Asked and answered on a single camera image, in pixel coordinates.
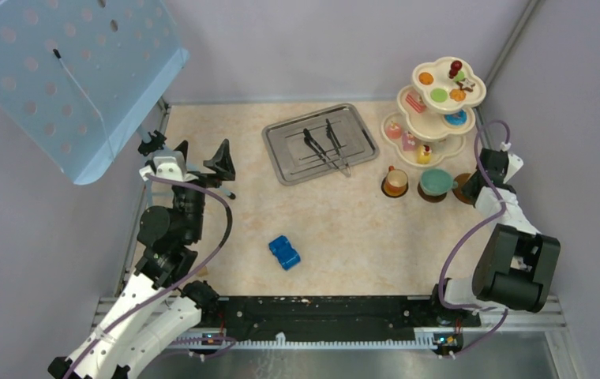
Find stainless steel tray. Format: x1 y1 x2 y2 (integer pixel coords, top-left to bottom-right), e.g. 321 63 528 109
261 103 380 186

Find yellow cake slice toy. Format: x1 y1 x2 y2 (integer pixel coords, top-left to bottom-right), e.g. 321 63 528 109
417 144 433 165

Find pink strawberry cake slice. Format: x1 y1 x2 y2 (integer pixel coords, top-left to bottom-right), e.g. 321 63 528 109
404 90 427 114

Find cream three-tier dessert stand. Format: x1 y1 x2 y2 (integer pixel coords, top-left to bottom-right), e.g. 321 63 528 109
380 56 487 168

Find black-tipped metal tongs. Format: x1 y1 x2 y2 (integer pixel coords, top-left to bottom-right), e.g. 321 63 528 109
302 118 351 178

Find orange flower cookie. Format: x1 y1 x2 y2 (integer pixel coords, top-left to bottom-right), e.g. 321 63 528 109
449 88 467 102

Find pink swirl roll cake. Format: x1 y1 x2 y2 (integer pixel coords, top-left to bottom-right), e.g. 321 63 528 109
401 132 418 152

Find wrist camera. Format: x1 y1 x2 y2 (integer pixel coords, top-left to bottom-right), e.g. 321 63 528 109
500 142 523 184
151 150 192 182

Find blue perforated music stand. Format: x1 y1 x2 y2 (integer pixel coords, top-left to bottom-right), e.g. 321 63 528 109
0 1 189 185

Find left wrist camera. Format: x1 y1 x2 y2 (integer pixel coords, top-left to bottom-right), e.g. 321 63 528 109
151 150 192 182

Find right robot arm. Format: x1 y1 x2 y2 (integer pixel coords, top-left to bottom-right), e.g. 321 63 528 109
428 148 561 325

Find chocolate star cookie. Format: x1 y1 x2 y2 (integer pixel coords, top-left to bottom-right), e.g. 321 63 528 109
456 77 476 92

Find pink dome cupcake toy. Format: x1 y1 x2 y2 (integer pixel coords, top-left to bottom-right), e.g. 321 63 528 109
384 121 403 140

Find light brown wooden coaster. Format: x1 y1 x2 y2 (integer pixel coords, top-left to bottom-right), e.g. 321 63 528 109
452 173 475 205

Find orange swirl cookie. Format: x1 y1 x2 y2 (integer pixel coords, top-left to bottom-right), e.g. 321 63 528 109
418 72 434 85

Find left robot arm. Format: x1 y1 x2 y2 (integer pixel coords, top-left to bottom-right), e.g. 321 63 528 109
47 140 236 378

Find small brown teacup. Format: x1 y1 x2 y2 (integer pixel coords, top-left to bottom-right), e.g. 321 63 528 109
385 166 408 186

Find blue frosted donut toy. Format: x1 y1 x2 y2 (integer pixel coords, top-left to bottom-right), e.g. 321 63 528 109
444 110 467 127

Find teal cup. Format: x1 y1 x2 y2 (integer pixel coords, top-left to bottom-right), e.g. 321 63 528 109
419 168 458 197

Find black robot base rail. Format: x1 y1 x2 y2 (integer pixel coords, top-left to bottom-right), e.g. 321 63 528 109
199 295 482 343

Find green macaron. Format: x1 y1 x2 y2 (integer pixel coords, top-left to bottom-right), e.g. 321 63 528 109
453 71 465 82
430 88 448 103

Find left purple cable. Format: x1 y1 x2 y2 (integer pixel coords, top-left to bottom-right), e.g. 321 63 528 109
62 174 234 379

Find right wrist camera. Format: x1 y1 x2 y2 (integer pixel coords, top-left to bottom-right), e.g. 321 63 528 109
500 142 523 184

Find black yellow smiley coaster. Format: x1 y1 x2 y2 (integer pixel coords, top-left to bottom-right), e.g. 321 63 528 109
381 178 409 198

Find dark brown round coaster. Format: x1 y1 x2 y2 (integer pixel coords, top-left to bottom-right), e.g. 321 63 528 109
417 185 447 203

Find blue toy car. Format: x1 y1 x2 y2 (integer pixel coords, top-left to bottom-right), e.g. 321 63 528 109
268 235 302 271

